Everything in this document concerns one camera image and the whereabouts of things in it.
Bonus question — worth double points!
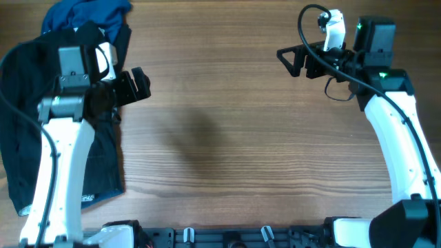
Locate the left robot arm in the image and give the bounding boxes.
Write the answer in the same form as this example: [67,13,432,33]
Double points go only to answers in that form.
[19,42,151,247]

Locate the dark blue garment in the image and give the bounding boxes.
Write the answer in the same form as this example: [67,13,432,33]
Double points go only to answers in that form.
[41,0,132,43]

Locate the black shorts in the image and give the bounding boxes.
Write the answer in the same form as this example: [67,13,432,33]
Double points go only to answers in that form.
[1,21,123,216]

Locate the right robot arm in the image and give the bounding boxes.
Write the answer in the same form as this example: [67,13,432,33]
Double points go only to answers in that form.
[276,9,440,247]

